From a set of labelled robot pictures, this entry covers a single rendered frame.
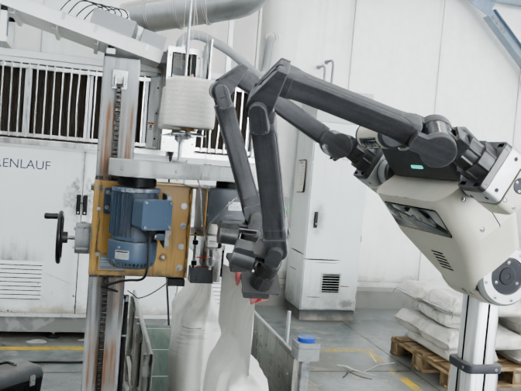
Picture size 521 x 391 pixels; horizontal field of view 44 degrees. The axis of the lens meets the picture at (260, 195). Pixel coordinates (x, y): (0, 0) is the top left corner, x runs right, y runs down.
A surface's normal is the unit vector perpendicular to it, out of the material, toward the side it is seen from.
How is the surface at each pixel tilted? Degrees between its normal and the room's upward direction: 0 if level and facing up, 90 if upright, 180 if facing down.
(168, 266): 90
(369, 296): 90
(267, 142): 126
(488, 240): 115
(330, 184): 90
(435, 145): 121
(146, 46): 90
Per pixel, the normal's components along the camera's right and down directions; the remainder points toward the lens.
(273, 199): -0.07, 0.54
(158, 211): 0.63, 0.09
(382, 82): 0.25, 0.07
